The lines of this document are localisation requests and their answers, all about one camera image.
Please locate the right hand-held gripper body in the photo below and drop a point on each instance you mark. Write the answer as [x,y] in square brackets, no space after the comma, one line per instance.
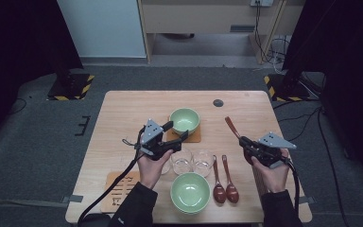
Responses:
[269,154]

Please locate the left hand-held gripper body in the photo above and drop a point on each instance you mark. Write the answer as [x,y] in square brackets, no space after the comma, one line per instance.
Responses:
[152,145]

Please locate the square wooden cutout coaster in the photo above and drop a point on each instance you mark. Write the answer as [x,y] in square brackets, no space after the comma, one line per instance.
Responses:
[107,208]
[193,139]

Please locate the light green ceramic bowl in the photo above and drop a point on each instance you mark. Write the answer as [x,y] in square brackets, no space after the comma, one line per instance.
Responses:
[189,193]
[184,119]

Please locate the dark red wooden spoon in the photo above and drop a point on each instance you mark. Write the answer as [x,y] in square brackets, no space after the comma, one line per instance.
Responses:
[219,193]
[232,194]
[231,126]

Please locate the clear glass cup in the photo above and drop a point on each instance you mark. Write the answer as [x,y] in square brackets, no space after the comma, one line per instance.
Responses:
[181,162]
[166,168]
[203,164]

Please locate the person's right hand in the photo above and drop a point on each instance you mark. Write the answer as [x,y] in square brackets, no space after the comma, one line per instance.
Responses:
[275,179]

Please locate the person's left hand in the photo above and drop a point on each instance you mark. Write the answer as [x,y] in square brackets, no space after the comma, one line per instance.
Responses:
[152,171]

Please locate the round dark table grommet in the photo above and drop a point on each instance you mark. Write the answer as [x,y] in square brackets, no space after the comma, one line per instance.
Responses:
[218,102]

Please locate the grey tape strip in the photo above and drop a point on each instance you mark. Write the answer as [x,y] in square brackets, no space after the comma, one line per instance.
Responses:
[74,198]
[307,200]

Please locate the black stand base striped edges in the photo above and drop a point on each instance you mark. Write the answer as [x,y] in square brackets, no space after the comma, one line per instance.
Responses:
[282,91]
[74,89]

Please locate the beige wooden desk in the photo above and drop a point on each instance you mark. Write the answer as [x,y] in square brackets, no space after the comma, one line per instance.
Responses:
[201,19]

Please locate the black curtain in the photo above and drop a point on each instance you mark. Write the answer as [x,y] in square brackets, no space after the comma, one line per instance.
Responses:
[12,47]
[353,63]

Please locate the white wall socket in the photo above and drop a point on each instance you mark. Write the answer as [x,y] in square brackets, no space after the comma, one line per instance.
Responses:
[261,2]

